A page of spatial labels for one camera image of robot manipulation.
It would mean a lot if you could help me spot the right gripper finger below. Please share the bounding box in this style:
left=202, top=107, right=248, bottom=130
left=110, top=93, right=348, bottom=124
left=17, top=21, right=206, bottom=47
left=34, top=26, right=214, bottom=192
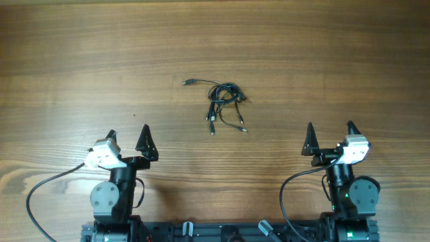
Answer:
left=347, top=120, right=361, bottom=135
left=301, top=122, right=319, bottom=156

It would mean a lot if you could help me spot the black cable bundle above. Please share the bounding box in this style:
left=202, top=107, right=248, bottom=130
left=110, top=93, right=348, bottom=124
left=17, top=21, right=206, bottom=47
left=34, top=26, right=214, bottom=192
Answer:
left=181, top=78, right=249, bottom=136

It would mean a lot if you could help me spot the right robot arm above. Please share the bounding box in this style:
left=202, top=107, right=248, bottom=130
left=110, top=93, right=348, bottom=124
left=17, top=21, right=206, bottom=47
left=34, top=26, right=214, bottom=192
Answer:
left=301, top=121, right=381, bottom=242

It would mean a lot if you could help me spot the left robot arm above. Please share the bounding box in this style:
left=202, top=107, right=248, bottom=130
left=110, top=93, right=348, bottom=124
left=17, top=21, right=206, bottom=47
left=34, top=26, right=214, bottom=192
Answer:
left=80, top=124, right=159, bottom=242

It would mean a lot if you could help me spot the right camera cable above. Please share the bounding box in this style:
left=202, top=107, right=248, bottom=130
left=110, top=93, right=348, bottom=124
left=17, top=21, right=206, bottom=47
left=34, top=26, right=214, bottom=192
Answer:
left=279, top=155, right=343, bottom=242

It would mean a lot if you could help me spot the camera cable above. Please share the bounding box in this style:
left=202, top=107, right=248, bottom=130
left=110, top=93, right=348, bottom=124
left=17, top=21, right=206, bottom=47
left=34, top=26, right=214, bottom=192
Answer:
left=279, top=155, right=343, bottom=242
left=26, top=162, right=86, bottom=242

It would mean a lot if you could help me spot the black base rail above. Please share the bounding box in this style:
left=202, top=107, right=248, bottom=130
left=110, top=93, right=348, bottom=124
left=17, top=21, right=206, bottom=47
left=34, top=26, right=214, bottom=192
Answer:
left=81, top=219, right=380, bottom=242

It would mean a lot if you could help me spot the left camera cable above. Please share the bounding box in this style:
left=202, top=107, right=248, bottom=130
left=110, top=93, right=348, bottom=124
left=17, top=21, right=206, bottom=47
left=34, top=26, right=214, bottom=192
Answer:
left=26, top=162, right=86, bottom=242

